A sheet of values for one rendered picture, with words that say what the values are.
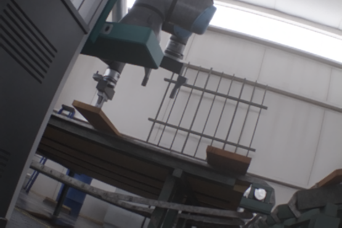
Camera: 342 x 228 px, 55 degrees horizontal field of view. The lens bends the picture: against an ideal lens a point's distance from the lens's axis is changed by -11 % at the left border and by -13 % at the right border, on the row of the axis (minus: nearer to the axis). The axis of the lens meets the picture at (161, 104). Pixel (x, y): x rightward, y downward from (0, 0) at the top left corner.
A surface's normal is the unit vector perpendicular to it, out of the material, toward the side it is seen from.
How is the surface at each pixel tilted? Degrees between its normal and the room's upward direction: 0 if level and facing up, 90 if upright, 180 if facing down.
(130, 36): 90
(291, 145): 89
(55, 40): 90
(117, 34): 90
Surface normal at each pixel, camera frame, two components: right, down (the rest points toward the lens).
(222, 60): -0.16, -0.35
